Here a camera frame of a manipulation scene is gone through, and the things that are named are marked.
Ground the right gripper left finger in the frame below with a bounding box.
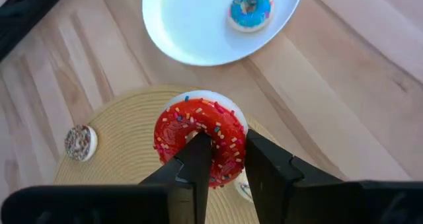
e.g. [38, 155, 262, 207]
[138, 131, 213, 224]

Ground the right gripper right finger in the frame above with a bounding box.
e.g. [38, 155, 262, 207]
[246, 128, 343, 224]

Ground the small cream plain donut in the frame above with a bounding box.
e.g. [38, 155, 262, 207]
[233, 179, 254, 204]

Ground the small red sprinkled donut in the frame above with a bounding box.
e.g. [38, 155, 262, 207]
[153, 90, 249, 189]

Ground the small chocolate sprinkled donut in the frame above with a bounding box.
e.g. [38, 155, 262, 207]
[63, 124, 98, 163]

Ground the small blue frosted donut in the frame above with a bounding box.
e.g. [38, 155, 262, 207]
[227, 0, 275, 33]

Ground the round woven straw placemat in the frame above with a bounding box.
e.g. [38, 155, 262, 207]
[54, 84, 344, 224]

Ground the white round plate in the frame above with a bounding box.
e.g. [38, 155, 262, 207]
[141, 0, 305, 67]

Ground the black aluminium table frame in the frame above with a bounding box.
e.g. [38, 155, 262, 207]
[0, 0, 73, 62]

